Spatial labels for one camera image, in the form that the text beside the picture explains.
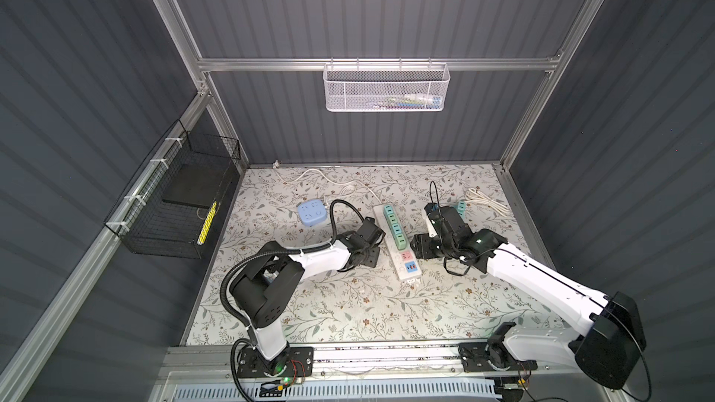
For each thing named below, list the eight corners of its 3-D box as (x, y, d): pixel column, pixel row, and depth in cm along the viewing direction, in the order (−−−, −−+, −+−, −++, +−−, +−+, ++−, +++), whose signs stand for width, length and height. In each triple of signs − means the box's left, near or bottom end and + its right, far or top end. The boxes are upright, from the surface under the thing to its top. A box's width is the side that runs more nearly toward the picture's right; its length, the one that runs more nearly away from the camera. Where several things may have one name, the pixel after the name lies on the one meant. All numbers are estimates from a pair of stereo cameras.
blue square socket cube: (296, 226, 104) (295, 222, 101) (300, 204, 110) (299, 199, 108) (326, 226, 103) (325, 222, 101) (328, 204, 110) (327, 199, 108)
